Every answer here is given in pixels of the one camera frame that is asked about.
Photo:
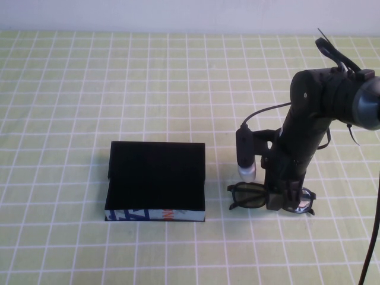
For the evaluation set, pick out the black glasses case printed side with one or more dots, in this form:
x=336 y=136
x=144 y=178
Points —
x=154 y=172

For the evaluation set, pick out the green checked tablecloth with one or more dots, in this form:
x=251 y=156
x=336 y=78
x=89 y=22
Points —
x=118 y=89

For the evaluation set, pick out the black zip tie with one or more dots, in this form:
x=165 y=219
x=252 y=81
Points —
x=352 y=135
x=323 y=34

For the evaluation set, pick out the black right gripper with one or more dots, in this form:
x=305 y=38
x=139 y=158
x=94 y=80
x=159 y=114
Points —
x=288 y=160

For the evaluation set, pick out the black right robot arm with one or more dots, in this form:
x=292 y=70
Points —
x=326 y=95

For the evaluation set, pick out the black framed glasses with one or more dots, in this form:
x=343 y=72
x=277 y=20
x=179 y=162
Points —
x=249 y=203

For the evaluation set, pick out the right wrist camera silver tip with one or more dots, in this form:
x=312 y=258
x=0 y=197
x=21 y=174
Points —
x=245 y=148

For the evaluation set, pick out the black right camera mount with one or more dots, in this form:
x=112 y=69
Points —
x=265 y=139

